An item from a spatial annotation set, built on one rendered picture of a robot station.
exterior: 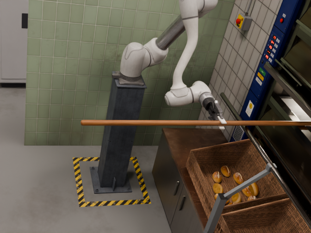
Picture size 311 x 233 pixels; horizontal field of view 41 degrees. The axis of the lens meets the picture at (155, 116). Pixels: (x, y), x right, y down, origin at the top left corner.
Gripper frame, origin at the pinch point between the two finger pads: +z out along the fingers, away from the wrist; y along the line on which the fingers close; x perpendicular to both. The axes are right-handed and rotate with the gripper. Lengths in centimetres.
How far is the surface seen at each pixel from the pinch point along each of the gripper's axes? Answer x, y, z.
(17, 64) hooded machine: 111, 91, -222
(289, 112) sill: -56, 2, -15
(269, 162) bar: -15.3, 2.2, 32.8
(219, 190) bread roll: -16, 55, 1
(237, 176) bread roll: -36, 56, -13
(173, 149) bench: 0, 62, -50
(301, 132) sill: -53, 2, 7
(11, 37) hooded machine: 117, 61, -222
